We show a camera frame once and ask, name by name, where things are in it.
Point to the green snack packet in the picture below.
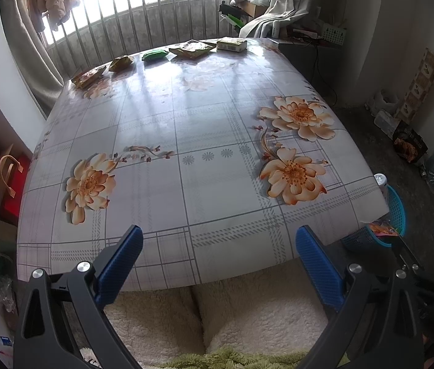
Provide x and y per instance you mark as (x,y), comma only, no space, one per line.
(155,54)

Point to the white drink can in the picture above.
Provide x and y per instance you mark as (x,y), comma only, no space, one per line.
(381,184)

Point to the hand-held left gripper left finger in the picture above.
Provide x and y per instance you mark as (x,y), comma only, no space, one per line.
(119,265)

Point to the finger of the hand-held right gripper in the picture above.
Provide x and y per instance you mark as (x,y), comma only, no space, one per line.
(407,255)

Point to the green fleece clothing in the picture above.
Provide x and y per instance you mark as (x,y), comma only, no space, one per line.
(209,359)

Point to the orange snack bag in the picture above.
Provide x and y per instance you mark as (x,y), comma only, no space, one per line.
(382,229)

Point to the black orange bag on floor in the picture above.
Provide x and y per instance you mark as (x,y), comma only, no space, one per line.
(409,142)

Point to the grey curtain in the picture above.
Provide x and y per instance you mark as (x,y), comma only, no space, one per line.
(28,53)

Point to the small cream box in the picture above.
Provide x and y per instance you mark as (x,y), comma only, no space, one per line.
(232,44)

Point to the brown orange snack packet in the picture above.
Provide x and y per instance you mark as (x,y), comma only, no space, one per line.
(88,77)

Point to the cream curtain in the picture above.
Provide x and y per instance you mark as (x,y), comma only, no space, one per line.
(286,4)

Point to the grey cabinet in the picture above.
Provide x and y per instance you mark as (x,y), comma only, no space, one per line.
(309,69)

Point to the white perforated organizer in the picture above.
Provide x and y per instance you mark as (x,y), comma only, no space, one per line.
(334,34)

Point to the blue mesh basket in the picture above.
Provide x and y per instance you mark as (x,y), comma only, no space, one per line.
(395,207)

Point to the metal window railing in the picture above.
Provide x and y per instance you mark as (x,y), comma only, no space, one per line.
(144,19)

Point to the black and green gadget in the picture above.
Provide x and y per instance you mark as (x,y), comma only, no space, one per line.
(232,17)

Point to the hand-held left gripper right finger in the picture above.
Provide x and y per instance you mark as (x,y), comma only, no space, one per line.
(319,269)

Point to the floral tablecloth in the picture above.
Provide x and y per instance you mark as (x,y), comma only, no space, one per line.
(209,184)

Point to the white plastic bags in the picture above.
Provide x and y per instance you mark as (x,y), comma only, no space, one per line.
(384,111)

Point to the red box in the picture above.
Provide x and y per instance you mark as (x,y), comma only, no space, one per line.
(15,200)

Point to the tall printed cardboard box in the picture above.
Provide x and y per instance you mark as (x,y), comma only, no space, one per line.
(418,84)

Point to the beige paper bag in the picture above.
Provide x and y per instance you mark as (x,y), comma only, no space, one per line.
(3,176)

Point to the cream fleece clothing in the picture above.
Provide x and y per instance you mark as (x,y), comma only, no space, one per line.
(240,315)

